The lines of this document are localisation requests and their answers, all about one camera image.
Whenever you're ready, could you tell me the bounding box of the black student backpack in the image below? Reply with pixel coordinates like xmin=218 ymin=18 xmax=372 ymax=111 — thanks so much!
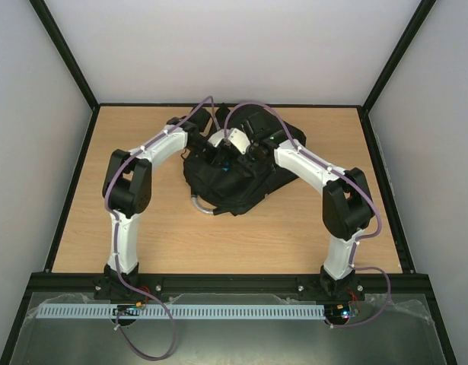
xmin=183 ymin=104 xmax=298 ymax=216

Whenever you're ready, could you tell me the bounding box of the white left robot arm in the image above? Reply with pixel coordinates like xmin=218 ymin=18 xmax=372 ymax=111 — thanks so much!
xmin=103 ymin=106 xmax=221 ymax=287

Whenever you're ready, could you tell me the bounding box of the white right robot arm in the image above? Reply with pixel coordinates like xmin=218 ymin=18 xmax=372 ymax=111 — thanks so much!
xmin=224 ymin=109 xmax=381 ymax=298

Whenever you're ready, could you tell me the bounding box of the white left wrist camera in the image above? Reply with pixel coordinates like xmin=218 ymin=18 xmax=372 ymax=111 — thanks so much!
xmin=208 ymin=129 xmax=231 ymax=148

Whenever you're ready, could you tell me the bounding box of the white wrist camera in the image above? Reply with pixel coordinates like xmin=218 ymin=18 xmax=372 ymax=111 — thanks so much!
xmin=208 ymin=129 xmax=231 ymax=148
xmin=227 ymin=128 xmax=250 ymax=154

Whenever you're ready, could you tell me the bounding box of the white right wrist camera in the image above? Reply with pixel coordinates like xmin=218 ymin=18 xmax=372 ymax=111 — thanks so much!
xmin=227 ymin=128 xmax=250 ymax=154

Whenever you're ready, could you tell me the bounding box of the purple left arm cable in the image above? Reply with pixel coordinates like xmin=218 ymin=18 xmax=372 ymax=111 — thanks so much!
xmin=103 ymin=94 xmax=219 ymax=360

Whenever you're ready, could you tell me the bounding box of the light blue cable duct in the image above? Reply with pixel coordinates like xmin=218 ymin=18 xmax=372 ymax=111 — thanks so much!
xmin=36 ymin=303 xmax=325 ymax=320

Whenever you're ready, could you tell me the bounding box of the black aluminium frame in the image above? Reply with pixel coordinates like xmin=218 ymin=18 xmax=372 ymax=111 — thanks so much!
xmin=0 ymin=1 xmax=457 ymax=364

